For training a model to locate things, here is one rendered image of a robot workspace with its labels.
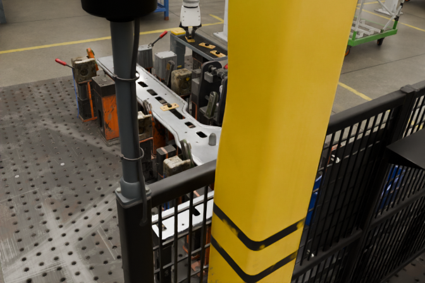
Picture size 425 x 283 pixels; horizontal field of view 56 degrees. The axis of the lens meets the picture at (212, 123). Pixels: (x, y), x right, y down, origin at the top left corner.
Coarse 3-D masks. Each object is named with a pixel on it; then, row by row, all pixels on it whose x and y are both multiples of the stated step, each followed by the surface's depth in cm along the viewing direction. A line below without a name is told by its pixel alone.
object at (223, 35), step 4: (224, 20) 558; (224, 24) 560; (224, 28) 562; (216, 32) 570; (220, 32) 575; (224, 32) 564; (216, 36) 566; (220, 36) 561; (224, 36) 562; (224, 40) 551
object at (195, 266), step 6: (210, 228) 131; (210, 234) 133; (210, 240) 134; (204, 252) 138; (204, 258) 140; (192, 264) 144; (198, 264) 144; (204, 264) 143; (204, 270) 141; (198, 276) 140
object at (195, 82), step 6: (198, 78) 191; (192, 84) 190; (198, 84) 186; (192, 90) 191; (192, 96) 193; (192, 108) 198; (198, 108) 194; (192, 114) 200; (198, 114) 195; (198, 120) 197
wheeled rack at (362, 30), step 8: (360, 8) 478; (400, 8) 532; (392, 16) 530; (352, 24) 554; (360, 24) 546; (368, 24) 558; (376, 24) 560; (352, 32) 520; (360, 32) 503; (368, 32) 515; (376, 32) 528; (384, 32) 531; (392, 32) 543; (352, 40) 497; (360, 40) 504; (368, 40) 515; (344, 56) 521
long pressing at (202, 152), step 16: (112, 64) 218; (144, 80) 203; (144, 96) 189; (160, 96) 190; (176, 96) 190; (160, 112) 176; (176, 128) 166; (192, 128) 167; (208, 128) 167; (176, 144) 157; (192, 144) 157; (208, 144) 157; (208, 160) 148
